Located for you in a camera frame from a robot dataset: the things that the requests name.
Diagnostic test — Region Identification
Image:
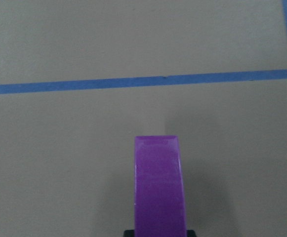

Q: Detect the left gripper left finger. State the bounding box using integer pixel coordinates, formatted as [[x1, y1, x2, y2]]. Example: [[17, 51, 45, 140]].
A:
[[123, 230, 135, 237]]

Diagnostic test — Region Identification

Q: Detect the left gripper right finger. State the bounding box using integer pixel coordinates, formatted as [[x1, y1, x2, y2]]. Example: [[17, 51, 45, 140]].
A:
[[186, 230, 197, 237]]

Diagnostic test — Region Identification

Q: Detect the purple trapezoid block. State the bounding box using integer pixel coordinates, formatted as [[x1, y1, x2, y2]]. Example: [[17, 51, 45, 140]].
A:
[[134, 136, 187, 237]]

